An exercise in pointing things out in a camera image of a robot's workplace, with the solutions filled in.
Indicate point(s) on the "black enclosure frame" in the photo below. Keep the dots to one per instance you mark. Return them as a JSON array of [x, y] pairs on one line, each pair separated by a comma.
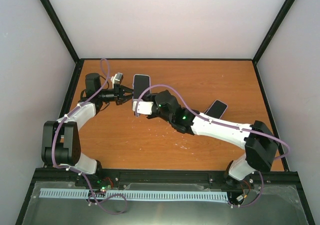
[[79, 62]]

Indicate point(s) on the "purple phone black screen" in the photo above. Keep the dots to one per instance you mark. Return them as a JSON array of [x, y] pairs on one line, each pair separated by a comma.
[[140, 88]]

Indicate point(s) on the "phone in lilac case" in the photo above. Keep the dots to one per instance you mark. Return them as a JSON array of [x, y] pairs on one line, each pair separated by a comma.
[[216, 110]]

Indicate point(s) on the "light blue cable duct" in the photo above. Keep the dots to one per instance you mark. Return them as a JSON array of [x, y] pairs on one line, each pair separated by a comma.
[[136, 195]]

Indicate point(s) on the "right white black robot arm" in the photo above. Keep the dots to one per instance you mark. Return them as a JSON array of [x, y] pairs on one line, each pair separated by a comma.
[[255, 139]]

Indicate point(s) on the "black mounting rail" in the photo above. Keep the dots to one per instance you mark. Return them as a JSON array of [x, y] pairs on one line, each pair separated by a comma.
[[120, 178]]

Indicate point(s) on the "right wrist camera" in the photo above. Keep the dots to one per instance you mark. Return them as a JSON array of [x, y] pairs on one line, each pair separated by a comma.
[[142, 107]]

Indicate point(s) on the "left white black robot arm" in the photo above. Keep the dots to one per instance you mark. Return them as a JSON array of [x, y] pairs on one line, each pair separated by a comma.
[[61, 145]]

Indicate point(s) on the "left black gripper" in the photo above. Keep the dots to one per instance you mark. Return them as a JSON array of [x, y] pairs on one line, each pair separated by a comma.
[[118, 93]]

